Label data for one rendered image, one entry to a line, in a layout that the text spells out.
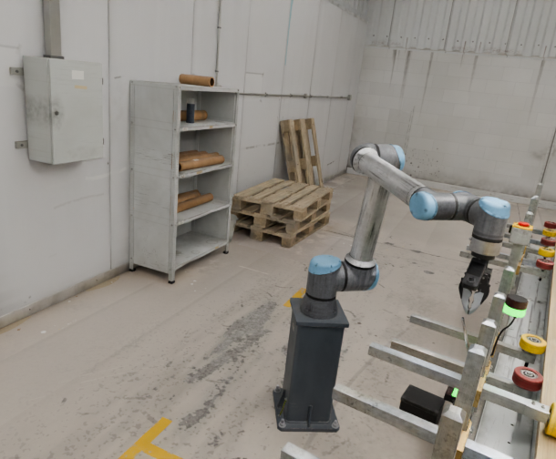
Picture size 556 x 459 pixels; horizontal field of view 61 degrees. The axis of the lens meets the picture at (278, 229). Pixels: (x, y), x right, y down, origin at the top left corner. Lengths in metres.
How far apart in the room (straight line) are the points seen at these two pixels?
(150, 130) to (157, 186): 0.42
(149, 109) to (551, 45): 7.14
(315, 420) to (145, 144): 2.35
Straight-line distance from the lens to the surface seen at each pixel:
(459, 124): 9.27
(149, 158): 3.78
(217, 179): 4.50
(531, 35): 9.32
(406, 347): 1.67
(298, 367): 2.38
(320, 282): 2.22
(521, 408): 1.39
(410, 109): 9.37
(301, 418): 2.56
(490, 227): 1.55
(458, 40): 9.36
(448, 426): 0.89
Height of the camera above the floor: 1.66
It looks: 18 degrees down
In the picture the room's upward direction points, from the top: 6 degrees clockwise
